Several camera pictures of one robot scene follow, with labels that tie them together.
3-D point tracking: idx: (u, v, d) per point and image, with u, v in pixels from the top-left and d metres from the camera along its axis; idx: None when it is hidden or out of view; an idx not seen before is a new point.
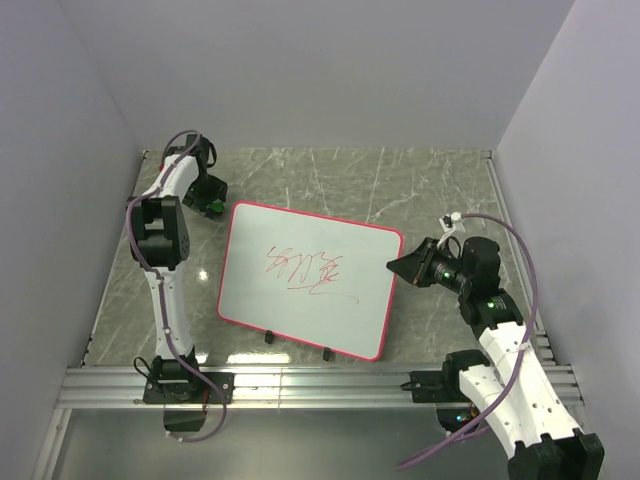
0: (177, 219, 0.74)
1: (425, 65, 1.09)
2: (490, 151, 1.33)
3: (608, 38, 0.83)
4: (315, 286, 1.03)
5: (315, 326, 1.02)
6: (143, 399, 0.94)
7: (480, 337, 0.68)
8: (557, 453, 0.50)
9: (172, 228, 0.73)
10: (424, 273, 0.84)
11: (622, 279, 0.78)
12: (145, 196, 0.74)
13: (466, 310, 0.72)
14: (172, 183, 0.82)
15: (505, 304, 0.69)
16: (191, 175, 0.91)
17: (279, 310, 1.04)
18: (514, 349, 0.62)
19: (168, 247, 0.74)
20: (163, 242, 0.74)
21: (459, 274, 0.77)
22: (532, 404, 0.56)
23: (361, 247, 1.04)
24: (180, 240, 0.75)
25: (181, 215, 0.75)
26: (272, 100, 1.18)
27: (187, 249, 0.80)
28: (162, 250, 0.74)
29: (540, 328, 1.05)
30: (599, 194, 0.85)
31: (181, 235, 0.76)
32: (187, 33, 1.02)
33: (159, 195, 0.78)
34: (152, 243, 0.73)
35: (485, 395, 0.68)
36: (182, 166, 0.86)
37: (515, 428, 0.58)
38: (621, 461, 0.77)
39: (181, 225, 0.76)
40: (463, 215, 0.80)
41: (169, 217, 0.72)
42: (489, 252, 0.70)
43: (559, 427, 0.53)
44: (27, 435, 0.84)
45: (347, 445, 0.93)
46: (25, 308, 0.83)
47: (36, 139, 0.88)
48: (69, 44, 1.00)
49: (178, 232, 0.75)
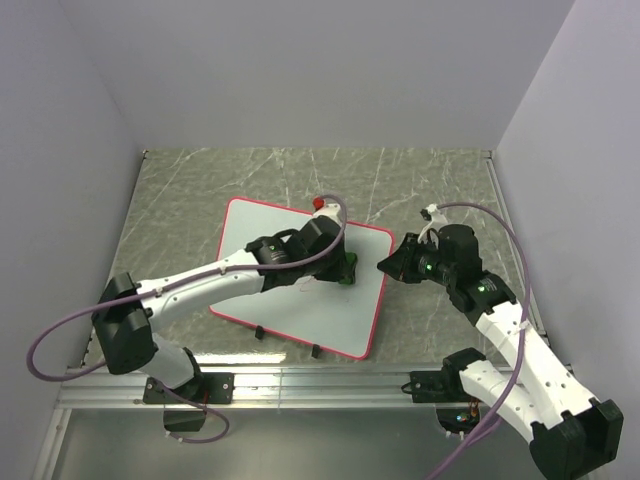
0: (137, 342, 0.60)
1: (425, 65, 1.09)
2: (490, 151, 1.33)
3: (606, 34, 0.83)
4: (304, 285, 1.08)
5: (312, 325, 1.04)
6: (144, 399, 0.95)
7: (477, 323, 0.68)
8: (580, 429, 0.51)
9: (123, 345, 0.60)
10: (409, 269, 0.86)
11: (622, 278, 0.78)
12: (139, 292, 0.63)
13: (457, 298, 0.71)
14: (180, 292, 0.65)
15: (495, 285, 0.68)
16: (241, 290, 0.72)
17: (273, 309, 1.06)
18: (515, 330, 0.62)
19: (108, 355, 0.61)
20: (106, 344, 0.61)
21: (440, 265, 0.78)
22: (546, 383, 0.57)
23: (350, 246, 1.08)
24: (122, 361, 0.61)
25: (145, 341, 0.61)
26: (273, 101, 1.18)
27: (135, 367, 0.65)
28: (104, 349, 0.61)
29: (540, 328, 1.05)
30: (596, 191, 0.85)
31: (129, 357, 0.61)
32: (185, 34, 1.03)
33: (148, 298, 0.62)
34: (100, 332, 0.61)
35: (491, 387, 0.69)
36: (231, 280, 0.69)
37: (527, 411, 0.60)
38: (621, 461, 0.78)
39: (139, 349, 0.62)
40: (441, 206, 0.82)
41: (126, 330, 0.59)
42: (465, 236, 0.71)
43: (576, 401, 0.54)
44: (26, 435, 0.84)
45: (348, 446, 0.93)
46: (25, 308, 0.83)
47: (35, 139, 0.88)
48: (68, 44, 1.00)
49: (129, 353, 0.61)
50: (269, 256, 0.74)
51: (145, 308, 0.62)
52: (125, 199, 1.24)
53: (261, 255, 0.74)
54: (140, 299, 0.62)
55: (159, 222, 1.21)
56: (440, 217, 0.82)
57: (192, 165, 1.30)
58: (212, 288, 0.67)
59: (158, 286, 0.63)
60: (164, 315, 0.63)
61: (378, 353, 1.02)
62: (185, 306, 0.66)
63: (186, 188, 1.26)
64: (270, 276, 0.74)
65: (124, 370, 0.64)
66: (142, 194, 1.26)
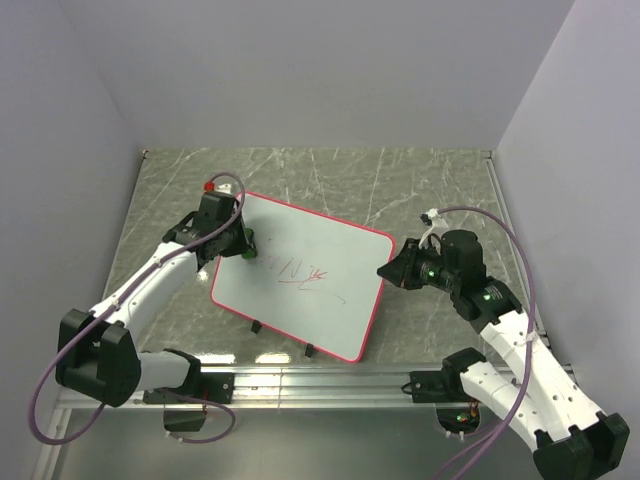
0: (120, 359, 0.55)
1: (425, 65, 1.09)
2: (490, 151, 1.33)
3: (607, 37, 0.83)
4: (303, 282, 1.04)
5: (310, 325, 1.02)
6: (143, 399, 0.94)
7: (482, 332, 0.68)
8: (588, 444, 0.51)
9: (108, 372, 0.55)
10: (411, 275, 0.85)
11: (622, 279, 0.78)
12: (98, 315, 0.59)
13: (461, 306, 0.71)
14: (136, 295, 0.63)
15: (500, 293, 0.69)
16: (185, 273, 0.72)
17: (270, 307, 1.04)
18: (522, 342, 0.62)
19: (99, 391, 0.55)
20: (93, 384, 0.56)
21: (443, 272, 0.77)
22: (553, 396, 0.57)
23: (349, 243, 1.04)
24: (117, 387, 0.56)
25: (128, 354, 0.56)
26: (273, 101, 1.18)
27: (131, 389, 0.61)
28: (93, 390, 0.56)
29: (540, 328, 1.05)
30: (596, 193, 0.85)
31: (120, 380, 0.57)
32: (185, 34, 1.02)
33: (110, 314, 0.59)
34: (81, 375, 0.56)
35: (492, 391, 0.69)
36: (172, 268, 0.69)
37: (531, 419, 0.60)
38: (622, 461, 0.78)
39: (126, 366, 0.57)
40: (441, 211, 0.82)
41: (106, 353, 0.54)
42: (468, 243, 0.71)
43: (583, 415, 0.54)
44: (27, 435, 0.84)
45: (347, 446, 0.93)
46: (25, 308, 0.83)
47: (35, 139, 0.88)
48: (68, 45, 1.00)
49: (118, 377, 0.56)
50: (188, 235, 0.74)
51: (115, 322, 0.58)
52: (125, 199, 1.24)
53: (181, 240, 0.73)
54: (105, 317, 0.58)
55: (160, 222, 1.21)
56: (441, 221, 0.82)
57: (192, 165, 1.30)
58: (161, 282, 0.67)
59: (112, 300, 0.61)
60: (133, 320, 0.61)
61: (378, 353, 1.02)
62: (145, 307, 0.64)
63: (186, 188, 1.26)
64: (200, 252, 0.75)
65: (124, 397, 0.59)
66: (142, 194, 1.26)
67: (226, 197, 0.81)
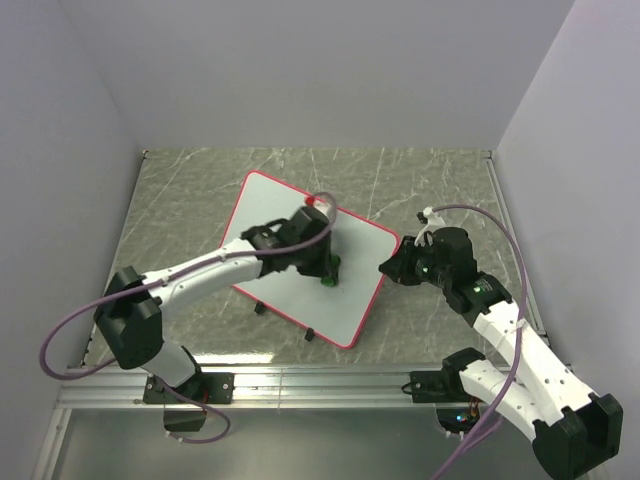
0: (145, 331, 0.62)
1: (425, 66, 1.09)
2: (490, 151, 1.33)
3: (606, 35, 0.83)
4: None
5: (309, 311, 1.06)
6: (143, 399, 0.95)
7: (475, 324, 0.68)
8: (582, 424, 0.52)
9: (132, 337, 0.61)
10: (407, 272, 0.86)
11: (623, 278, 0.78)
12: (144, 282, 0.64)
13: (454, 300, 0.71)
14: (185, 280, 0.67)
15: (491, 285, 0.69)
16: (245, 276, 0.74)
17: (275, 289, 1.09)
18: (512, 329, 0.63)
19: (116, 348, 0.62)
20: (113, 339, 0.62)
21: (435, 267, 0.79)
22: (545, 380, 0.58)
23: (357, 235, 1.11)
24: (131, 353, 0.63)
25: (153, 329, 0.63)
26: (273, 103, 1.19)
27: (144, 359, 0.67)
28: (112, 344, 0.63)
29: (540, 328, 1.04)
30: (597, 193, 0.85)
31: (138, 348, 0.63)
32: (184, 34, 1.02)
33: (155, 287, 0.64)
34: (109, 325, 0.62)
35: (492, 387, 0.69)
36: (233, 267, 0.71)
37: (528, 409, 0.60)
38: (622, 462, 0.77)
39: (147, 339, 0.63)
40: (436, 208, 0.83)
41: (135, 320, 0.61)
42: (458, 238, 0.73)
43: (576, 397, 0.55)
44: (26, 435, 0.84)
45: (347, 446, 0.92)
46: (25, 307, 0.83)
47: (34, 139, 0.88)
48: (69, 45, 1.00)
49: (138, 343, 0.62)
50: (263, 242, 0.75)
51: (154, 297, 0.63)
52: (125, 199, 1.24)
53: (255, 242, 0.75)
54: (149, 288, 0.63)
55: (160, 222, 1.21)
56: (436, 219, 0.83)
57: (192, 165, 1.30)
58: (216, 275, 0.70)
59: (163, 276, 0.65)
60: (173, 302, 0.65)
61: (378, 353, 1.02)
62: (190, 294, 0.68)
63: (186, 188, 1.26)
64: (266, 261, 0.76)
65: (136, 361, 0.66)
66: (142, 194, 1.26)
67: (319, 219, 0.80)
